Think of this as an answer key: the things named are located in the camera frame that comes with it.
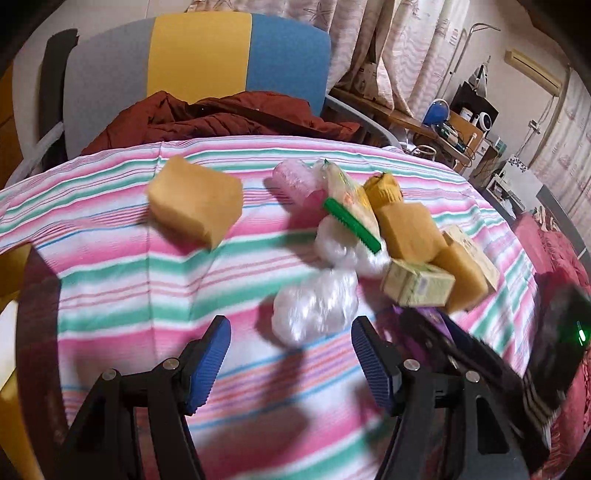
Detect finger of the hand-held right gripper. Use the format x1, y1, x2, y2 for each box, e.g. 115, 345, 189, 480
399, 307, 526, 387

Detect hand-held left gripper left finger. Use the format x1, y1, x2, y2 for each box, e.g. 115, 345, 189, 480
55, 315, 232, 480

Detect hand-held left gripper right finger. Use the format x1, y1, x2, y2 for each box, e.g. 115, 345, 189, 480
351, 316, 529, 480

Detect small cream green box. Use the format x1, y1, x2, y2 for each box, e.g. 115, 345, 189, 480
380, 258, 456, 308

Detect white plastic bag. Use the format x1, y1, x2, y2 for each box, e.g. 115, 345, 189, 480
315, 216, 391, 278
271, 269, 360, 343

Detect gold tray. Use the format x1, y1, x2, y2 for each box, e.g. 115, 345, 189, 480
0, 242, 63, 480

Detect red blanket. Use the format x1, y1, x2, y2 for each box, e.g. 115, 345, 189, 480
512, 211, 591, 480

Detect striped blanket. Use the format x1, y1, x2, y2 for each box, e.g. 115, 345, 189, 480
0, 136, 550, 480

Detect green plastic clip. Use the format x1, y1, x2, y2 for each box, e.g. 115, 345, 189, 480
322, 198, 384, 256

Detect white storage box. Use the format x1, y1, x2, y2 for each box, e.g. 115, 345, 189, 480
488, 157, 544, 209

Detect large tan sponge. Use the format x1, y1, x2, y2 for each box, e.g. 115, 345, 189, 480
147, 156, 244, 250

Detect yellow knitted item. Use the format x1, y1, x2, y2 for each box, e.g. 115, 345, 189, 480
363, 171, 403, 207

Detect clear bag with yellow contents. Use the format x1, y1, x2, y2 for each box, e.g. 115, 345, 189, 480
313, 158, 385, 252

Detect pale patterned curtain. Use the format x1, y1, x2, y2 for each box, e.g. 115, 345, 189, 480
530, 69, 591, 200

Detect pink bubble wrap roll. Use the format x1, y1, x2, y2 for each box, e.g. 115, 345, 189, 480
271, 159, 326, 214

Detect wooden desk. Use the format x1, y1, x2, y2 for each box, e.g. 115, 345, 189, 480
330, 87, 472, 168

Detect black cabinet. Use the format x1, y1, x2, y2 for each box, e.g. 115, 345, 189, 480
449, 82, 500, 140

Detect dark red jacket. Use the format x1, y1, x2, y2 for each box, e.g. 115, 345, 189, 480
81, 90, 362, 156

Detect cream air conditioner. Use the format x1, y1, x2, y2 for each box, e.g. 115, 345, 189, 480
504, 48, 565, 96

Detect grey yellow blue chair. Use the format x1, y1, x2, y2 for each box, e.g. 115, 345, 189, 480
14, 11, 402, 181

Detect pink patterned curtain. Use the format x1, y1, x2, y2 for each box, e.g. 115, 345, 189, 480
185, 0, 468, 117

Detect wooden wardrobe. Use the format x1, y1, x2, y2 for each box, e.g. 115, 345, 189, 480
0, 60, 25, 186

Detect black chair backrest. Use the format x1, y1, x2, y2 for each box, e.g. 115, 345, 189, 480
39, 28, 80, 156

